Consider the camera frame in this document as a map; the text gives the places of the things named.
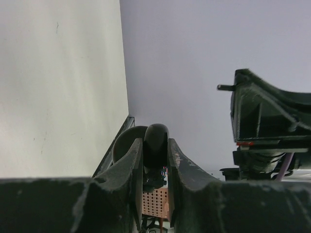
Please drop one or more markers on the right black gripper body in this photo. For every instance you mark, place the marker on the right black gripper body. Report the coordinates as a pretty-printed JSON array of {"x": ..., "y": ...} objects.
[{"x": 268, "y": 160}]

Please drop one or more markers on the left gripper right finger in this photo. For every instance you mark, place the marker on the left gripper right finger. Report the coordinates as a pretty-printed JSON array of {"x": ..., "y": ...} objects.
[{"x": 189, "y": 186}]

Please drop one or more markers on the black charging case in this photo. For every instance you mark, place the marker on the black charging case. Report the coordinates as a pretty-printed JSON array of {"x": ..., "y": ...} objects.
[{"x": 155, "y": 145}]

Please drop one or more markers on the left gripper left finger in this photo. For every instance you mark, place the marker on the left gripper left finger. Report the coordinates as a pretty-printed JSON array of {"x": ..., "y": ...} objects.
[{"x": 121, "y": 187}]

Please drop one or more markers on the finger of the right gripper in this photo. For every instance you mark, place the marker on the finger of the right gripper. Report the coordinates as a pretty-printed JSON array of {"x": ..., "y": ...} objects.
[{"x": 263, "y": 112}]

